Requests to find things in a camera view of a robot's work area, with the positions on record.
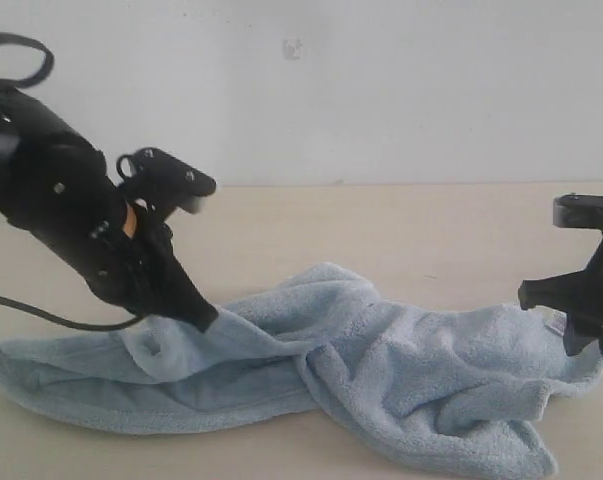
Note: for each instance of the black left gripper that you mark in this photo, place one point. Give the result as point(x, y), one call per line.
point(134, 266)

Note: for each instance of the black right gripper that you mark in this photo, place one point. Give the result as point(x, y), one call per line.
point(580, 295)

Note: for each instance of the light blue fluffy towel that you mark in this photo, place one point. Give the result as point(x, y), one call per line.
point(446, 392)

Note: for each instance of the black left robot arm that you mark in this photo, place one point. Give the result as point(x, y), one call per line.
point(55, 186)

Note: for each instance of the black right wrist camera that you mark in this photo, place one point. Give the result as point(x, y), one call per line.
point(578, 211)

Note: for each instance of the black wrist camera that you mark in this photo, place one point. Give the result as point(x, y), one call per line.
point(163, 183)
point(578, 211)

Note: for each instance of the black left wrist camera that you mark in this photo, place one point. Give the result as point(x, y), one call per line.
point(163, 183)

